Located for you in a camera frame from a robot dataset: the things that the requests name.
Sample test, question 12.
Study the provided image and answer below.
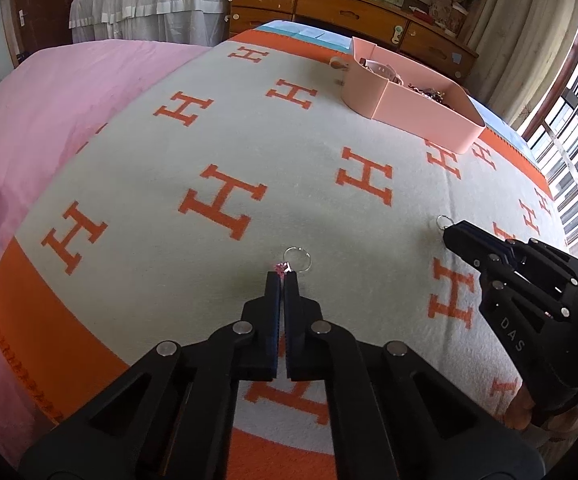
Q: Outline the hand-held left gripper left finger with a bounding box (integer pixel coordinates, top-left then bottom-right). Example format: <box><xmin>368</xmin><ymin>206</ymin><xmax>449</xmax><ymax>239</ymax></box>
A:
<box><xmin>19</xmin><ymin>271</ymin><xmax>284</xmax><ymax>480</ymax></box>

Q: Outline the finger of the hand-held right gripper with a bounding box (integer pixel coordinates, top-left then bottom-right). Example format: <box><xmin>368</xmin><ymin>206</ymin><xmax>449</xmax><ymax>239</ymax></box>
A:
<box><xmin>443</xmin><ymin>225</ymin><xmax>570</xmax><ymax>319</ymax></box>
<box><xmin>460</xmin><ymin>221</ymin><xmax>578</xmax><ymax>291</ymax></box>

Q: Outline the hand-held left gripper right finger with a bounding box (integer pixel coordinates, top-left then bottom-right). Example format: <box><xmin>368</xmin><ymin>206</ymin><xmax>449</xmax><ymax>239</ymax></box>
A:
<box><xmin>284</xmin><ymin>272</ymin><xmax>544</xmax><ymax>480</ymax></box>

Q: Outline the pink gem ring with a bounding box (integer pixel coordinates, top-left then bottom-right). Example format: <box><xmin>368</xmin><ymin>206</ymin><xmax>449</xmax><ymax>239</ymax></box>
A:
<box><xmin>275</xmin><ymin>246</ymin><xmax>312</xmax><ymax>277</ymax></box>

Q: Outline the pink plastic box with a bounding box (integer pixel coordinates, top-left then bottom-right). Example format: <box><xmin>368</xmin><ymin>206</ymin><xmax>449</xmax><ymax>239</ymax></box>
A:
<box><xmin>341</xmin><ymin>36</ymin><xmax>486</xmax><ymax>155</ymax></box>

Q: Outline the person's right hand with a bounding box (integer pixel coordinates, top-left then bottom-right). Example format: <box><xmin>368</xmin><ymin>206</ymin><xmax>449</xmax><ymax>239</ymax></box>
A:
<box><xmin>506</xmin><ymin>380</ymin><xmax>537</xmax><ymax>431</ymax></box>

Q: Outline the orange patterned beige blanket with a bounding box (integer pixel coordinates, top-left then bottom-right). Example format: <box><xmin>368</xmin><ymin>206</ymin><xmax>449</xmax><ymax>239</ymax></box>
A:
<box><xmin>0</xmin><ymin>27</ymin><xmax>570</xmax><ymax>480</ymax></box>

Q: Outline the beige curtain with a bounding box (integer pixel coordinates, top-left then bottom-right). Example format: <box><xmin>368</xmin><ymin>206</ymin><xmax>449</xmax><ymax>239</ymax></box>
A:
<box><xmin>461</xmin><ymin>0</ymin><xmax>578</xmax><ymax>126</ymax></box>

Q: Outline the floral storage box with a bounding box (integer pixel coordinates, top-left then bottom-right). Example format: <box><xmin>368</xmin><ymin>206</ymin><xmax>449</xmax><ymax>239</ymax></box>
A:
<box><xmin>429</xmin><ymin>0</ymin><xmax>470</xmax><ymax>36</ymax></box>

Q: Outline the wooden dresser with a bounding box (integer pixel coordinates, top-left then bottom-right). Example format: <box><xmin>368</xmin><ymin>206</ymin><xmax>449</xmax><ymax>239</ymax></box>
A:
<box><xmin>229</xmin><ymin>0</ymin><xmax>480</xmax><ymax>81</ymax></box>

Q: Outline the pink bedsheet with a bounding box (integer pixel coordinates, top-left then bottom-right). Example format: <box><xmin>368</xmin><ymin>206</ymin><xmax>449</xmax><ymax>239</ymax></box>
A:
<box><xmin>0</xmin><ymin>37</ymin><xmax>210</xmax><ymax>461</ymax></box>

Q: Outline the brown wooden door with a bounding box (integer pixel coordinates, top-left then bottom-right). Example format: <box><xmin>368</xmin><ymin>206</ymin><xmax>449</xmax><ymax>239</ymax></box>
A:
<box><xmin>9</xmin><ymin>0</ymin><xmax>77</xmax><ymax>68</ymax></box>

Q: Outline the dark bead bracelet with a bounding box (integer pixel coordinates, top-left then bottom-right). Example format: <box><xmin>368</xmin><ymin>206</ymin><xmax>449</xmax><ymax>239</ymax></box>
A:
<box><xmin>409</xmin><ymin>82</ymin><xmax>452</xmax><ymax>106</ymax></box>

